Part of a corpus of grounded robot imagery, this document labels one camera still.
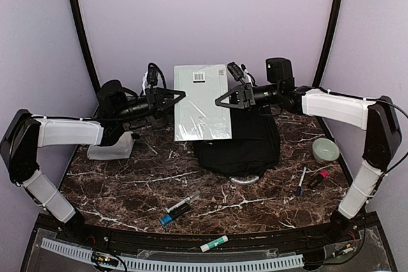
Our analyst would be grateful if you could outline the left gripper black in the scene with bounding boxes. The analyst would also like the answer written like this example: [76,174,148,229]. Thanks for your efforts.
[114,87,186,124]

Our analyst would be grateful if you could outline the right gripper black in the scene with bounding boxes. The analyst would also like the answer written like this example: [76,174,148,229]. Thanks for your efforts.
[215,82,281,113]

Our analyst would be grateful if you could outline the grey notebook with barcode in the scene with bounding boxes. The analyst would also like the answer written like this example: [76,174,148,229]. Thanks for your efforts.
[174,64,232,141]

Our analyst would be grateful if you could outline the black student bag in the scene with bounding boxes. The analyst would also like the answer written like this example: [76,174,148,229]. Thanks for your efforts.
[193,107,281,177]

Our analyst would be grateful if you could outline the white fabric pouch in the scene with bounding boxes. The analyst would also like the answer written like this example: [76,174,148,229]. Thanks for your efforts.
[87,131,135,161]

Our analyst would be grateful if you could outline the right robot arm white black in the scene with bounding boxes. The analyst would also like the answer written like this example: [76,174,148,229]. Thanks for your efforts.
[215,57,402,243]

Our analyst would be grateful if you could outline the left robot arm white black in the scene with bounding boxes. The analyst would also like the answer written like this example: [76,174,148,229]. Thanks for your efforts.
[1,80,186,244]

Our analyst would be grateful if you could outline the cream printed mug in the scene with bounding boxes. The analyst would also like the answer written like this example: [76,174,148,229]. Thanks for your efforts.
[147,116,168,129]

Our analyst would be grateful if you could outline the pale green bowl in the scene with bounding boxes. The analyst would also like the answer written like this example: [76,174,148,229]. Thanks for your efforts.
[312,138,340,164]

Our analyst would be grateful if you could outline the blue capped white pen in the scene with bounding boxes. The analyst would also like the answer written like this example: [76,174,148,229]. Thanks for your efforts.
[295,166,307,197]

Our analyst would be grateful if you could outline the pink black highlighter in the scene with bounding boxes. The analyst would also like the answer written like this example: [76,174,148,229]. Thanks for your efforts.
[308,170,328,189]

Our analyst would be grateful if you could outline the clear white pen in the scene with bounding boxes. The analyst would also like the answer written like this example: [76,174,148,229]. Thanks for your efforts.
[166,191,201,213]

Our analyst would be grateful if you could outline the black marker blue cap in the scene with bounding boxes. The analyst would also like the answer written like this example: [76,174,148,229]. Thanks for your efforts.
[159,203,191,226]

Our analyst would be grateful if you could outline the green white glue stick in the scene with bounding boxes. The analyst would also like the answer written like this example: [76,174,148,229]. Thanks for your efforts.
[200,235,229,252]

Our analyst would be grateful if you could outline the small circuit board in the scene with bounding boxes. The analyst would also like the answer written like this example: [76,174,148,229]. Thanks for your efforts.
[91,252,119,267]

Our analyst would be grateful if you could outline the left black frame post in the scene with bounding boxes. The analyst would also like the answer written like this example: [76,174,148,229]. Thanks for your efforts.
[69,0,101,95]

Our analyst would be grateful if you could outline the black frame post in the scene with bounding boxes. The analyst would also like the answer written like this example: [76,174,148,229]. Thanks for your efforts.
[312,0,342,87]
[69,0,101,95]

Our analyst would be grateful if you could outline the right black frame post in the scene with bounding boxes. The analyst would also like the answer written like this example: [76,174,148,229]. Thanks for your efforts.
[312,0,342,87]

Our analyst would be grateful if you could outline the grey slotted cable duct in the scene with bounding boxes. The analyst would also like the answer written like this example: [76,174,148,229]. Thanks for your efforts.
[40,238,304,271]

